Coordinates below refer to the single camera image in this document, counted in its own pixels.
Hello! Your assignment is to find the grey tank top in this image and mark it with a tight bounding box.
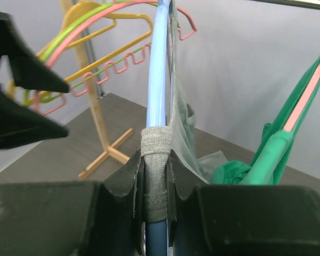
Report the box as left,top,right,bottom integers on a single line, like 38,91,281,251
140,0,229,223

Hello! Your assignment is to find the lime green hanger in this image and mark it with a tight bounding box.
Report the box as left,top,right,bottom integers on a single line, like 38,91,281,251
22,0,150,104

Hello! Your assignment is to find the green tank top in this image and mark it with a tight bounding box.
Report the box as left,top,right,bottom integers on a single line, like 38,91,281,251
210,56,320,185

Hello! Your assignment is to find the pink hanger with green top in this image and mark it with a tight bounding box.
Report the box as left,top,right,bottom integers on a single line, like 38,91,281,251
283,60,320,133

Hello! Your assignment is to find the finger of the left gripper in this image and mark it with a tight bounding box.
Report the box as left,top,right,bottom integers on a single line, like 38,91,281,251
0,88,69,150

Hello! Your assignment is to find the pink hanger with striped top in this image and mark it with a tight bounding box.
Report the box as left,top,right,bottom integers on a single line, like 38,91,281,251
23,1,197,115

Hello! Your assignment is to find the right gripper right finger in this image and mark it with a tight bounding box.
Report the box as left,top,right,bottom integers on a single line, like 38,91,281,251
166,152,320,255

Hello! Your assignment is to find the wooden clothes rack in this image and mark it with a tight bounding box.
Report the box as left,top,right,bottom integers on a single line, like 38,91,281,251
58,0,320,180

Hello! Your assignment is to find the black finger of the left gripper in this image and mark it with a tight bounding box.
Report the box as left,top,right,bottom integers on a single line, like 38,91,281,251
0,12,69,93

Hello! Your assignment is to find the yellow plastic hanger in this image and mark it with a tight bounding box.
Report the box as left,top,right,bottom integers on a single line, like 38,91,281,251
6,0,154,106

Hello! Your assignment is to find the light blue hanger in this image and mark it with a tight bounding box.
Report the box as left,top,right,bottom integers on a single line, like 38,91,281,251
141,1,173,255

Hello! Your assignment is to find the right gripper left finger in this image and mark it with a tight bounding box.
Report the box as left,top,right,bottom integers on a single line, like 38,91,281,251
0,151,144,255

